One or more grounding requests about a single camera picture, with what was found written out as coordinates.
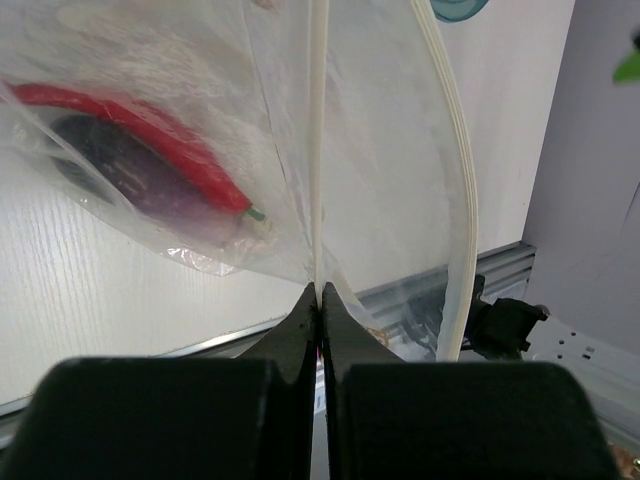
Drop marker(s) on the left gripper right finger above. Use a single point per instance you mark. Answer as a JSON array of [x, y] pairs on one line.
[[392, 419]]

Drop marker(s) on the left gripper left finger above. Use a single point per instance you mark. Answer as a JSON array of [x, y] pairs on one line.
[[249, 417]]

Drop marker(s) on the red chili pepper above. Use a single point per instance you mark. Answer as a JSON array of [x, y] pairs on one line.
[[180, 145]]

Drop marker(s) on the clear zip top bag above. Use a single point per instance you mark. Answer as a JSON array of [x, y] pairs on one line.
[[339, 120]]

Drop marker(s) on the purple eggplant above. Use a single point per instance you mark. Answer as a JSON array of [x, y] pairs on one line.
[[154, 187]]

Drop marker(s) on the green bell pepper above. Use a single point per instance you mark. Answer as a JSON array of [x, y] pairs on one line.
[[628, 70]]

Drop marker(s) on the teal plastic bin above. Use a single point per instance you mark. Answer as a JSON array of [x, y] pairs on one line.
[[455, 11]]

